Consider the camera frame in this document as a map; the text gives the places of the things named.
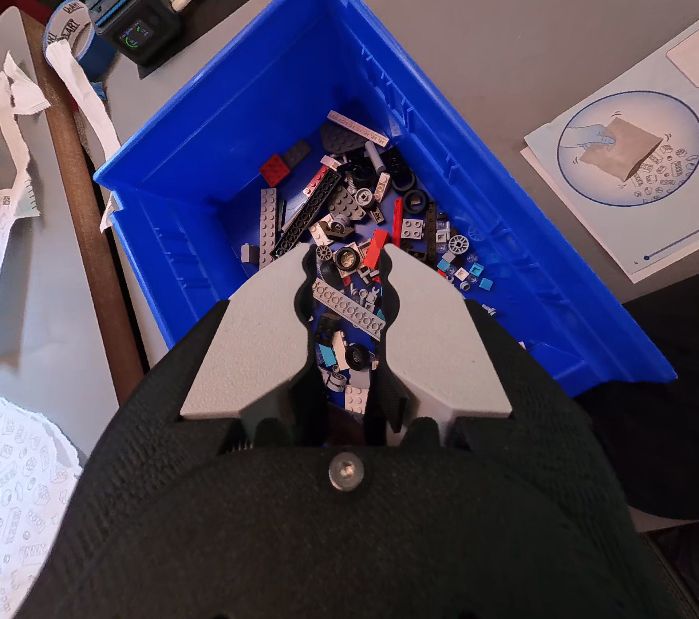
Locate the pile of lego bricks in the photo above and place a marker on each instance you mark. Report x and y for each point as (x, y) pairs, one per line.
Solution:
(349, 204)

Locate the open instruction booklet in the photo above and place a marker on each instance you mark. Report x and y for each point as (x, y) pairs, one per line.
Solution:
(600, 215)

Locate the brown wooden table edge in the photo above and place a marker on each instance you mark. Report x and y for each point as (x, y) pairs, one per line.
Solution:
(82, 204)

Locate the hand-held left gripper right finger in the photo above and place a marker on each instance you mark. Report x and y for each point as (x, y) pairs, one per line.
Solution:
(437, 346)

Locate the blue tape roll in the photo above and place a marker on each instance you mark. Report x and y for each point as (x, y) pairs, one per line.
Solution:
(98, 55)

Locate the blue plastic bin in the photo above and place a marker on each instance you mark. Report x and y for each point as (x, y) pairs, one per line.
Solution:
(245, 100)

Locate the torn white paper bag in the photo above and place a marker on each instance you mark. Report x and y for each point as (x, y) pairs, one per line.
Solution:
(16, 95)

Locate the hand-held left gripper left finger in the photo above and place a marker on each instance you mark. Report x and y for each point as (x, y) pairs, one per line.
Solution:
(256, 335)

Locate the torn white paper strip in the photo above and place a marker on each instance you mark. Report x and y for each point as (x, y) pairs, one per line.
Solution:
(82, 89)

